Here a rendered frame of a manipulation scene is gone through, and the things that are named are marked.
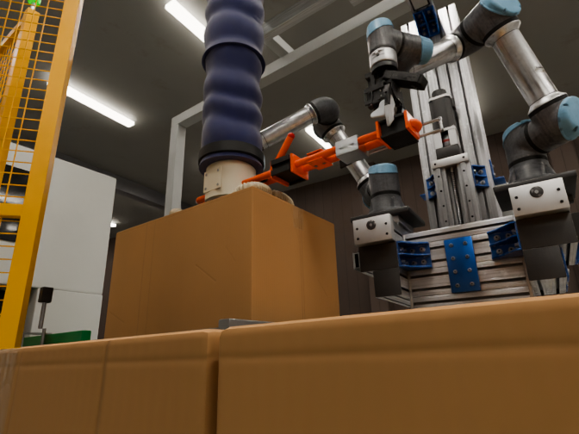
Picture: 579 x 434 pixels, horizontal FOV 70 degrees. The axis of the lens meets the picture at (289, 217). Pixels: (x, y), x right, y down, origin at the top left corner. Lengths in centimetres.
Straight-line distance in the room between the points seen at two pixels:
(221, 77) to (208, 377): 139
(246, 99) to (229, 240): 61
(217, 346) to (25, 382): 15
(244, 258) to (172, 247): 28
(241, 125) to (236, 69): 23
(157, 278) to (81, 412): 101
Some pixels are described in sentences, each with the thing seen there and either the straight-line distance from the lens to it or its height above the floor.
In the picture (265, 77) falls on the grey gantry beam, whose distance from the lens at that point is 415.
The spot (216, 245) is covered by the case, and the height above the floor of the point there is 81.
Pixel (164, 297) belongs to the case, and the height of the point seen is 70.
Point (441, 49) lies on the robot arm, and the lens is 156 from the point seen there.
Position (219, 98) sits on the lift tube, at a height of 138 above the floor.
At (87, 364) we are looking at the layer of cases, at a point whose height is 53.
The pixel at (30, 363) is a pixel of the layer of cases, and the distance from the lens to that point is 29.
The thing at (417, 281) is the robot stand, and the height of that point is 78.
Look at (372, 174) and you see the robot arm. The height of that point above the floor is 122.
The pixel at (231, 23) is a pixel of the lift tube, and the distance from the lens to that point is 165.
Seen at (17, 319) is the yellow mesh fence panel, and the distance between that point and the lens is 141.
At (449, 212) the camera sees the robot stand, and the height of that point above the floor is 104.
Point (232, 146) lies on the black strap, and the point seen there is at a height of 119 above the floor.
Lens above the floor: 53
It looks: 19 degrees up
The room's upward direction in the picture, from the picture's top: 2 degrees counter-clockwise
